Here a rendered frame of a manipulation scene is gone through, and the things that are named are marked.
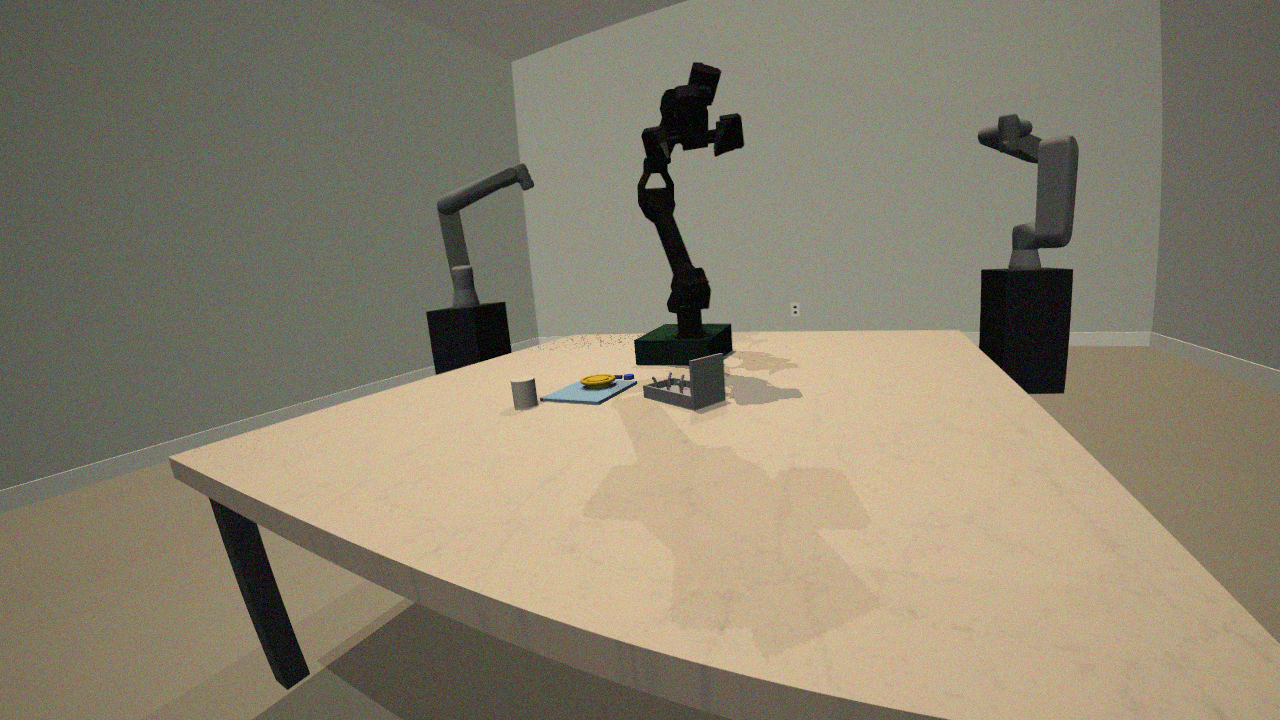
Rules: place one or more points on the olive-yellow round plate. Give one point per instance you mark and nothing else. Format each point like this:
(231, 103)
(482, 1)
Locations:
(597, 381)

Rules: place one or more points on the light blue square mat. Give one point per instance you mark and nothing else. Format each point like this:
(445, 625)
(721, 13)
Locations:
(578, 393)

